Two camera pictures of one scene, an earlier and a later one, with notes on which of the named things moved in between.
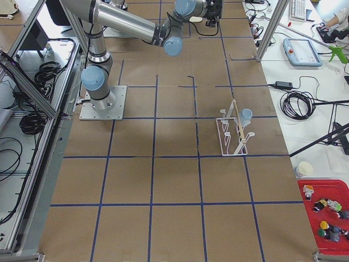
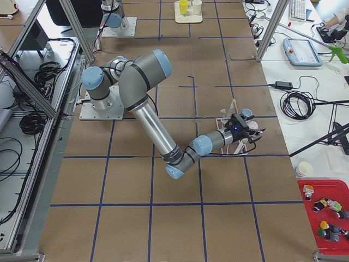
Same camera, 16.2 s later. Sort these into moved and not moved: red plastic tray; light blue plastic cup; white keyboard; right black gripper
Moved: right black gripper
Not moved: white keyboard; light blue plastic cup; red plastic tray
